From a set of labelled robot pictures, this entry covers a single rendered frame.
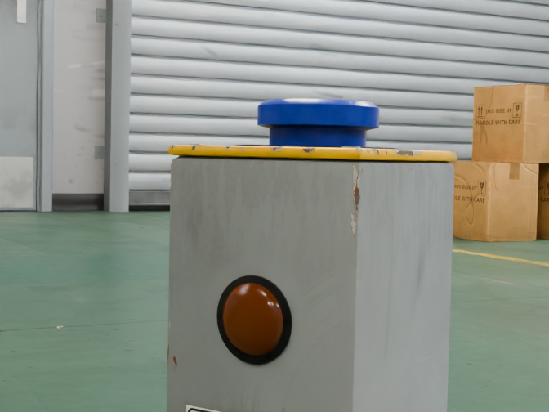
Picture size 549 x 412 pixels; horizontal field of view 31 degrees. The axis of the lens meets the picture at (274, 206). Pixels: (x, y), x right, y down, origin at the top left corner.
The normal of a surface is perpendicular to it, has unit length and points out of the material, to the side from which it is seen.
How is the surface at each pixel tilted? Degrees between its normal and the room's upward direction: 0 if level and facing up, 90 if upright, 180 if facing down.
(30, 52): 90
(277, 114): 90
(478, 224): 90
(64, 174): 90
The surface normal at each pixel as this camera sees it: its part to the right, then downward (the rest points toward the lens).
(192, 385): -0.55, 0.04
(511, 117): -0.87, 0.00
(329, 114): 0.14, 0.06
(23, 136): 0.47, 0.06
